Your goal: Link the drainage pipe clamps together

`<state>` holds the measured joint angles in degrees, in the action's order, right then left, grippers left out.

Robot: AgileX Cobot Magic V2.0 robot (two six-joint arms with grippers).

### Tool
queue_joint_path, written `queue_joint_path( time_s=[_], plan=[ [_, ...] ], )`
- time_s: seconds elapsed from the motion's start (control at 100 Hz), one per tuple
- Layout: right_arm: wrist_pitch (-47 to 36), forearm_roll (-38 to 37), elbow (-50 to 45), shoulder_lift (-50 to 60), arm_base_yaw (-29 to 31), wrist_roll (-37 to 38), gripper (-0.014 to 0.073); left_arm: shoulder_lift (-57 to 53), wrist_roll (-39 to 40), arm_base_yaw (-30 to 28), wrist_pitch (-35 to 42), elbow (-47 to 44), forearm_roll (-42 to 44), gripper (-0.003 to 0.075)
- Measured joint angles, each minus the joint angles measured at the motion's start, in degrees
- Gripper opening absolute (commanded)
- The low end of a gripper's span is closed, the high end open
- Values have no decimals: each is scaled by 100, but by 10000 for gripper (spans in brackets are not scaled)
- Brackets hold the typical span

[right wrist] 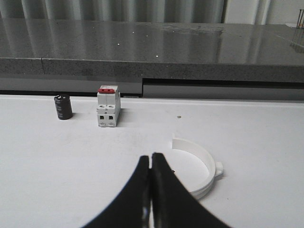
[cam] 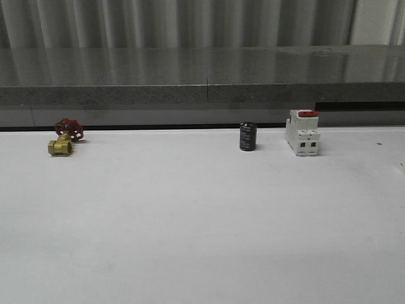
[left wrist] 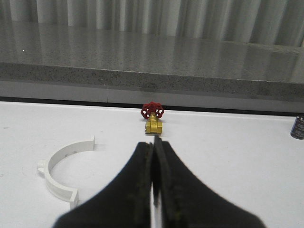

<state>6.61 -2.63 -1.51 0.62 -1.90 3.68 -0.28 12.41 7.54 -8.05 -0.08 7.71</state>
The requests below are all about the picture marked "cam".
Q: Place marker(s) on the black cylindrical capacitor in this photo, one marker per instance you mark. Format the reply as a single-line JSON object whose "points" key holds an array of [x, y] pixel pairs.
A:
{"points": [[248, 135]]}

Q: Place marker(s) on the grey stone counter ledge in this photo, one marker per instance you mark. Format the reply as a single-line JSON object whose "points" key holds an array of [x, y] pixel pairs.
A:
{"points": [[274, 78]]}

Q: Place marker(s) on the brass valve red handwheel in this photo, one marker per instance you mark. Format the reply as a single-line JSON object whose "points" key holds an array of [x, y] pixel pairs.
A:
{"points": [[68, 131]]}

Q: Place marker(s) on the white circuit breaker red switch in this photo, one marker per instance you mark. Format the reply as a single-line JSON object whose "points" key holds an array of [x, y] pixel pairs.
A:
{"points": [[302, 133]]}

